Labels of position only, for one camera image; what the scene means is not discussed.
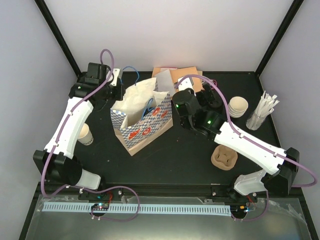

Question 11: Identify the stack of paper cups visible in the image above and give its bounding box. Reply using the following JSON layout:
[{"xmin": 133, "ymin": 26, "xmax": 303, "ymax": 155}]
[{"xmin": 228, "ymin": 96, "xmax": 249, "ymax": 118}]

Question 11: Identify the blue checkered paper bag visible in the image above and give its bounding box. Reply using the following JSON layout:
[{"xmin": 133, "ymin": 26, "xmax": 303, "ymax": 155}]
[{"xmin": 110, "ymin": 77, "xmax": 173, "ymax": 156}]

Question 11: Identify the white paper cup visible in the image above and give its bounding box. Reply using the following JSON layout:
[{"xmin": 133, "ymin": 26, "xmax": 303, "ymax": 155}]
[{"xmin": 77, "ymin": 123, "xmax": 94, "ymax": 146}]

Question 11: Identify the brown cardboard cup carrier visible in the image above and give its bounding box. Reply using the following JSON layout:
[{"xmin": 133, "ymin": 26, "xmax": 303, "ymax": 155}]
[{"xmin": 211, "ymin": 144, "xmax": 238, "ymax": 171}]

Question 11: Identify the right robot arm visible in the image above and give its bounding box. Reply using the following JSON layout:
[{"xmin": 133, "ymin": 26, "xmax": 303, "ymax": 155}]
[{"xmin": 172, "ymin": 85, "xmax": 300, "ymax": 202}]

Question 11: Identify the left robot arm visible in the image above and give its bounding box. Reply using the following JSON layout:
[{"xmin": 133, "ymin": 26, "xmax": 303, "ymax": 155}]
[{"xmin": 33, "ymin": 62, "xmax": 125, "ymax": 200}]

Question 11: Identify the stack of orange paper bags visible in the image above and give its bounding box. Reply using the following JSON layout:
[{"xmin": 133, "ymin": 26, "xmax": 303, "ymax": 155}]
[{"xmin": 152, "ymin": 66, "xmax": 204, "ymax": 98}]

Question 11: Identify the jar of wrapped straws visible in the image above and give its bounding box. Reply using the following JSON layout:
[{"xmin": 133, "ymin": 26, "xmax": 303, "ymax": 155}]
[{"xmin": 246, "ymin": 91, "xmax": 280, "ymax": 131}]

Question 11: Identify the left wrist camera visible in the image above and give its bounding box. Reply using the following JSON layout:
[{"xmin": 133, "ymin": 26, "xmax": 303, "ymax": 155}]
[{"xmin": 109, "ymin": 68, "xmax": 123, "ymax": 86}]

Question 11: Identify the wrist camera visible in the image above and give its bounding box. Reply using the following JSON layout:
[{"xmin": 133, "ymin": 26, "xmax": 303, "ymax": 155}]
[
  {"xmin": 109, "ymin": 68, "xmax": 123, "ymax": 86},
  {"xmin": 178, "ymin": 77, "xmax": 194, "ymax": 91}
]

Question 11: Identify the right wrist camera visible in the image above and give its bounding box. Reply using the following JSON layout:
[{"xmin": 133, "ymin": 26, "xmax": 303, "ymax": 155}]
[{"xmin": 178, "ymin": 77, "xmax": 194, "ymax": 91}]

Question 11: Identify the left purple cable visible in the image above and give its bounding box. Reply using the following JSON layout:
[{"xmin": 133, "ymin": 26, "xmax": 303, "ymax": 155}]
[{"xmin": 40, "ymin": 48, "xmax": 116, "ymax": 200}]

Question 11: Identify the purple cable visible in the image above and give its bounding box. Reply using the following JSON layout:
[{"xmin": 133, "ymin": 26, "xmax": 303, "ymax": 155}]
[
  {"xmin": 174, "ymin": 74, "xmax": 318, "ymax": 188},
  {"xmin": 40, "ymin": 48, "xmax": 116, "ymax": 200}
]

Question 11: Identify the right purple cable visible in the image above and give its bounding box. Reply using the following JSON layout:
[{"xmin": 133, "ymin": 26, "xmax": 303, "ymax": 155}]
[{"xmin": 174, "ymin": 74, "xmax": 318, "ymax": 188}]

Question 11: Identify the white slotted cable duct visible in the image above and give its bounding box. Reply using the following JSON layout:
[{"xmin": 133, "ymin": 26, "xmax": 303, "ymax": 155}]
[{"xmin": 42, "ymin": 202, "xmax": 231, "ymax": 217}]

